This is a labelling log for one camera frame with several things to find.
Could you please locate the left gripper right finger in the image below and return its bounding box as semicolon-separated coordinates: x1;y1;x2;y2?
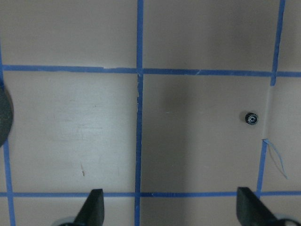
236;187;282;226

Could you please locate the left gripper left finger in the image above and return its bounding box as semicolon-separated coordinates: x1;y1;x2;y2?
73;189;104;226

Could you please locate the black bearing gear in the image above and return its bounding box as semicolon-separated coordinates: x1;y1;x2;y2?
245;112;259;125

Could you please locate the green brake shoe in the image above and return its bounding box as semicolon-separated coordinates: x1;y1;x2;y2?
0;87;14;146

